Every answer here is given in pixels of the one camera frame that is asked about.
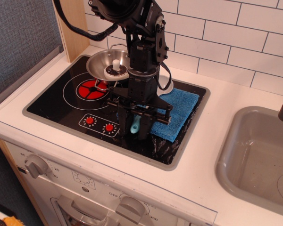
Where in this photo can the left grey oven knob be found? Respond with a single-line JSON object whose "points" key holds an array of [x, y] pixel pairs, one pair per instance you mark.
{"points": [[35, 165]]}

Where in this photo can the grey sink basin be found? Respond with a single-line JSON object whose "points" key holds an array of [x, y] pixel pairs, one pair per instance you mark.
{"points": [[250, 165]]}

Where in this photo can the red stove knob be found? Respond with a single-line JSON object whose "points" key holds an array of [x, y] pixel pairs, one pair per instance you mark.
{"points": [[109, 128], [89, 120]]}

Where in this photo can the left red stove knob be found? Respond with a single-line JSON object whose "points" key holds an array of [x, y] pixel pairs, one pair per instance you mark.
{"points": [[89, 120]]}

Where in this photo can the grey oven knob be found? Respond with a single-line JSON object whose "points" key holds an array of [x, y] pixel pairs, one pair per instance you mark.
{"points": [[131, 209], [35, 165]]}

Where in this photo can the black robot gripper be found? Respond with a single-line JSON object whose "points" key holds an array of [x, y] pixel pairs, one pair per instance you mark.
{"points": [[140, 98]]}

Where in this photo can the blue and grey spoon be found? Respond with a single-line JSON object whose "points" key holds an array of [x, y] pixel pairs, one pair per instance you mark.
{"points": [[167, 86]]}

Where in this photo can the white kitchen timer toy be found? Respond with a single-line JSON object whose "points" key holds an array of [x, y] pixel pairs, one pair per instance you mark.
{"points": [[116, 71]]}

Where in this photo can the black toy stove top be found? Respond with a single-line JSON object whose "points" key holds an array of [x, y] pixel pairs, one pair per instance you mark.
{"points": [[73, 96]]}

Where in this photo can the right red stove knob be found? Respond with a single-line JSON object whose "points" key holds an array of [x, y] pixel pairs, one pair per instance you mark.
{"points": [[109, 128]]}

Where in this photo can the right grey oven knob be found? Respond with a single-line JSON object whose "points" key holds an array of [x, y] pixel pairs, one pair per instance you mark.
{"points": [[131, 209]]}

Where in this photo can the yellow object at corner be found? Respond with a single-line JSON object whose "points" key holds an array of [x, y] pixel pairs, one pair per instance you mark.
{"points": [[12, 221]]}

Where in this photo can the white toy oven front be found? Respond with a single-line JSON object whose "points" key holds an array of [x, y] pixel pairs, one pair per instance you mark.
{"points": [[65, 197]]}

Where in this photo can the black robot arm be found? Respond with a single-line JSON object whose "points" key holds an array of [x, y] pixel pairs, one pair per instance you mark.
{"points": [[143, 24]]}

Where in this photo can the wooden side post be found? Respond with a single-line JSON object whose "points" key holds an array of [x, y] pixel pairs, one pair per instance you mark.
{"points": [[73, 43]]}

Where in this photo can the silver metal bowl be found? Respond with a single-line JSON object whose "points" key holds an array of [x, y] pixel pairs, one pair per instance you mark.
{"points": [[99, 61]]}

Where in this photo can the blue folded cloth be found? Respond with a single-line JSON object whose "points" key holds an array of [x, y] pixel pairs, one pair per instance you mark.
{"points": [[183, 103]]}

